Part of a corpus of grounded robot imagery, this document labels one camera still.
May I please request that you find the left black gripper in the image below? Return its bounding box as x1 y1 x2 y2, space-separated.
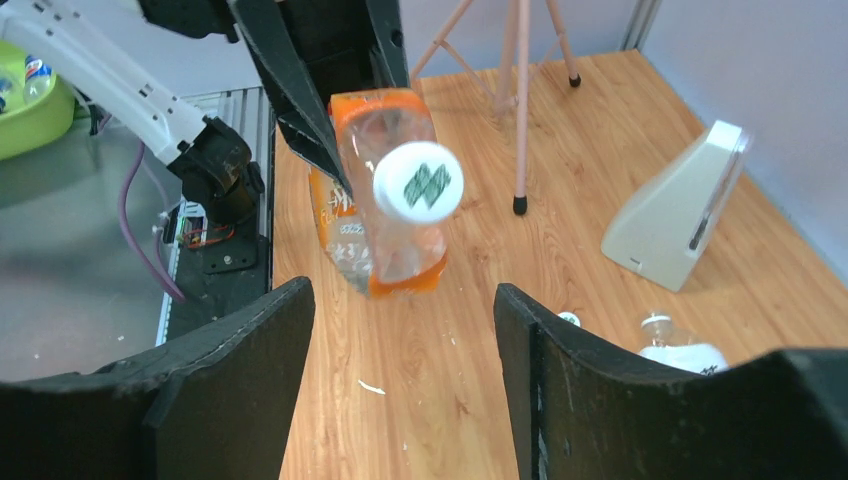
228 0 410 193

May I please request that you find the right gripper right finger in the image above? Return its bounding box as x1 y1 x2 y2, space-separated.
493 283 847 479

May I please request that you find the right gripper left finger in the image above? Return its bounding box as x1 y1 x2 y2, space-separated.
1 276 316 479

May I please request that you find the white bottle cap green print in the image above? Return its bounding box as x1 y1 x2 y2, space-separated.
372 141 465 225

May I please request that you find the orange label plastic bottle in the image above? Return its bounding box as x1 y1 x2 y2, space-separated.
308 88 450 298

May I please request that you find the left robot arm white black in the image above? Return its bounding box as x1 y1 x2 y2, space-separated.
1 1 410 225

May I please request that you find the white green label bottle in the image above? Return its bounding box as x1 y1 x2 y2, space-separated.
638 312 729 376

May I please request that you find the small white bottle cap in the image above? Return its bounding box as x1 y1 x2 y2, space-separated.
558 311 581 327

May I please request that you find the pink music stand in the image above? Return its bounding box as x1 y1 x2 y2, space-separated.
409 0 541 216

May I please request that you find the beige metronome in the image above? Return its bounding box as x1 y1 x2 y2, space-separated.
601 120 751 292

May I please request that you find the green plastic basin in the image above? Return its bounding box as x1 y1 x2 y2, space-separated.
1 41 76 160

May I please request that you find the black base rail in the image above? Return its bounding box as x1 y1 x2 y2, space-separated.
155 200 272 346

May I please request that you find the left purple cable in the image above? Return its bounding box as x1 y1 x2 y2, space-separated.
117 142 188 305

